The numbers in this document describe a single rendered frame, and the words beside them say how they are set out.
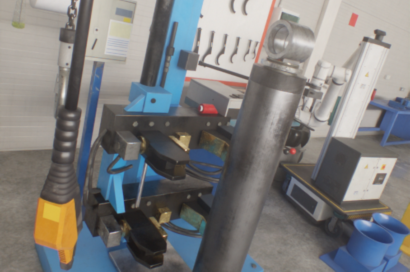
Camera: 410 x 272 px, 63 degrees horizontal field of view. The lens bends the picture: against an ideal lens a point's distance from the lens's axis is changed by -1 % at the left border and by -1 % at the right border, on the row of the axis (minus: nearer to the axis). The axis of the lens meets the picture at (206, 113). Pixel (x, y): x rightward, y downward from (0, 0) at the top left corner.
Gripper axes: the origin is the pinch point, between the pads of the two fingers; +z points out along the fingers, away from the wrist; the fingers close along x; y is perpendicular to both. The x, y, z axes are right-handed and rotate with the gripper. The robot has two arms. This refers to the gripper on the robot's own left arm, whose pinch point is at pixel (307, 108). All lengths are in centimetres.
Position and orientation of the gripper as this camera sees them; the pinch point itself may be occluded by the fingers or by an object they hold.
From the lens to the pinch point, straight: 238.5
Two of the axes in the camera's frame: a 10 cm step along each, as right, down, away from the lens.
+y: 3.8, 3.5, -8.6
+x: 8.9, 1.3, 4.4
